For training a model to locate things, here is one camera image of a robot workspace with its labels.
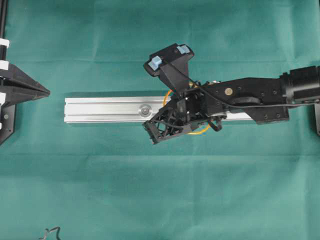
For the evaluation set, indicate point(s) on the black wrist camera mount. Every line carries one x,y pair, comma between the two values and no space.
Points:
170,65

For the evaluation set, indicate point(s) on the aluminium extrusion rail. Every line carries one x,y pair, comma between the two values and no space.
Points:
108,107

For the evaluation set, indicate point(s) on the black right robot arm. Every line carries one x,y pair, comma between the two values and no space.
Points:
264,100

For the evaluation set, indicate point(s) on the orange rubber band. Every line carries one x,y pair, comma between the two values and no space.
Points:
165,100

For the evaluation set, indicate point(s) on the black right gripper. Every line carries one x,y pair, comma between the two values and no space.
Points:
188,109

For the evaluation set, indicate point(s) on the black frame post with clips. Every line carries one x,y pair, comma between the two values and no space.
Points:
4,43

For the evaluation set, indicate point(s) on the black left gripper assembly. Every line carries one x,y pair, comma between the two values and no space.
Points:
16,87

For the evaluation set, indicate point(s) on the green table cloth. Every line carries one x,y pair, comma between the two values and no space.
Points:
108,181

